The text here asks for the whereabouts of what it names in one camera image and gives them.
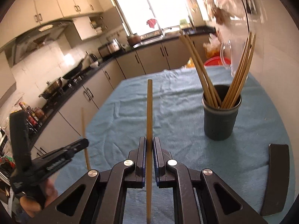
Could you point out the dark grey cup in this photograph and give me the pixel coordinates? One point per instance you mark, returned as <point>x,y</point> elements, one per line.
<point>220,121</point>

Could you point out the black wok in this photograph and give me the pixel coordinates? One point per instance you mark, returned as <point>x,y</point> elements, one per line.
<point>73,71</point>

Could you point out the crumpled plastic bag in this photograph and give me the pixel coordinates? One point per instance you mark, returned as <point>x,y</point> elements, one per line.
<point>211,49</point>

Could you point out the beige cabinets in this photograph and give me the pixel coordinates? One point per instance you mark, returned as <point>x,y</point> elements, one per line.
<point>149,60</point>
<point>53,0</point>

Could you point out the blue cloth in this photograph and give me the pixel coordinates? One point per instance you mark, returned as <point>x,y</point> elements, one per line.
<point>168,112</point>

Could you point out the beige lower cabinets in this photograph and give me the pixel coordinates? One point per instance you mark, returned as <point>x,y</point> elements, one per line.
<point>149,60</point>

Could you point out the yellow snack bag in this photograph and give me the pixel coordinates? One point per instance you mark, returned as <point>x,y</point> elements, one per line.
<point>191,63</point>

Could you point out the black curved plastic piece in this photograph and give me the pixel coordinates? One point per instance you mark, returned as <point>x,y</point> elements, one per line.
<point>276,179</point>

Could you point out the brown sauce jar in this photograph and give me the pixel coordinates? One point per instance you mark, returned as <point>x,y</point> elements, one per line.
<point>39,113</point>

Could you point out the person's left hand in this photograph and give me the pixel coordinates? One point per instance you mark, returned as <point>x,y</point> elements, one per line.
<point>30,206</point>

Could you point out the red hanging cloth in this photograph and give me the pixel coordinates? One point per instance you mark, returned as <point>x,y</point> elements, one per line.
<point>151,23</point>

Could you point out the brown clay pot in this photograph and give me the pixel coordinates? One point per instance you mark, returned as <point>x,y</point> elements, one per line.
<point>133,40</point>

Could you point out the green container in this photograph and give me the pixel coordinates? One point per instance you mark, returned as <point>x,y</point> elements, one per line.
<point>184,23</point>

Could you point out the steel pot with lid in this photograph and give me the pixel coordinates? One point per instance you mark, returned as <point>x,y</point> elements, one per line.
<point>52,88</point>

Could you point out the silver rice cooker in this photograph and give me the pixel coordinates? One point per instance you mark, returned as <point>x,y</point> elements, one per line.
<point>113,46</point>

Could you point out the hanging plastic bags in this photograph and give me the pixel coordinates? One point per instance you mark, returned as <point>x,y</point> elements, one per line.
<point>224,2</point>

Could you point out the wall dish shelf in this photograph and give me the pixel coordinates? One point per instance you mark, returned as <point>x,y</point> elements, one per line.
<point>97,25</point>

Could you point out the black gas stove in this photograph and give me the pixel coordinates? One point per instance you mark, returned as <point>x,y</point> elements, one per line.
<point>70,81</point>

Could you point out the black kitchen countertop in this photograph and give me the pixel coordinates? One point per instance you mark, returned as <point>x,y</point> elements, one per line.
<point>77,84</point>

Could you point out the red plastic basin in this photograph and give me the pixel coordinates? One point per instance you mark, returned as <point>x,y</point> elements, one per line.
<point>216,61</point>

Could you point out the dark sauce bottle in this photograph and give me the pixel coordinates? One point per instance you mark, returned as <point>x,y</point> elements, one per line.
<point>23,110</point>

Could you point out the steel range hood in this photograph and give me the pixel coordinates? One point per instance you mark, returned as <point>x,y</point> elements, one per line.
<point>37,42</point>

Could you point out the kitchen window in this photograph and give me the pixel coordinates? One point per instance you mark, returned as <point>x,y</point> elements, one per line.
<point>151,4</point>

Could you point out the white bowl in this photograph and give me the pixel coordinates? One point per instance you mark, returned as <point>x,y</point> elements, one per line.
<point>94,64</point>

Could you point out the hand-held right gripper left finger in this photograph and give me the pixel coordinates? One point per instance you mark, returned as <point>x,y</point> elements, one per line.
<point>144,158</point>

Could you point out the beige upper cabinets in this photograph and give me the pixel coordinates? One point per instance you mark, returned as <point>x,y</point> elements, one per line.
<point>53,0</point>

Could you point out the wooden chopstick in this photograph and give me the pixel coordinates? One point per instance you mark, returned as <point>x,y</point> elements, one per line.
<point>84,130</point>
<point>149,112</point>

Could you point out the set of wooden chopsticks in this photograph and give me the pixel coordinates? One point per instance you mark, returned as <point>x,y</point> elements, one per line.
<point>238,74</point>

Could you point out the clear glass pitcher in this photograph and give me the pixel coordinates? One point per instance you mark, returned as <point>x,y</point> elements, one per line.
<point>226,58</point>

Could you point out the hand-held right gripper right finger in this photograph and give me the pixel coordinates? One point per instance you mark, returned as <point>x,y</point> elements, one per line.
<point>155,158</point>

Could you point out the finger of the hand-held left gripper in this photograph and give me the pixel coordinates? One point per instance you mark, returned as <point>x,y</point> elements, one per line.
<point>63,155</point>

